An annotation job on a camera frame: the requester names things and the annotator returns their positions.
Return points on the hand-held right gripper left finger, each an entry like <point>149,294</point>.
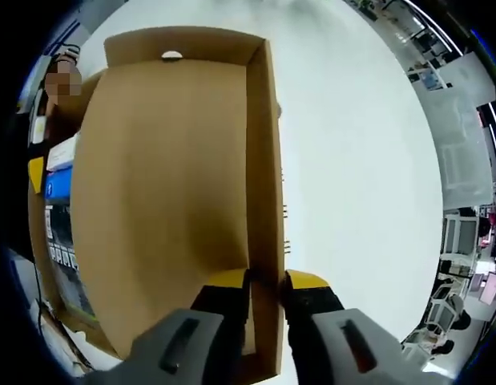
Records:
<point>215,321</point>

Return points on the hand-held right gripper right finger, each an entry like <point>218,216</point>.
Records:
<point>323,329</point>

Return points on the brown cardboard shoe box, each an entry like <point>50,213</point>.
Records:
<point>159,180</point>

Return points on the person's left hand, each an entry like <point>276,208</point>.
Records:
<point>63,116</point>

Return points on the white office chair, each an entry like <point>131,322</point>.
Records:
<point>444,313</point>

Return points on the small pink monitor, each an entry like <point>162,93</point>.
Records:
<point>490,289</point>

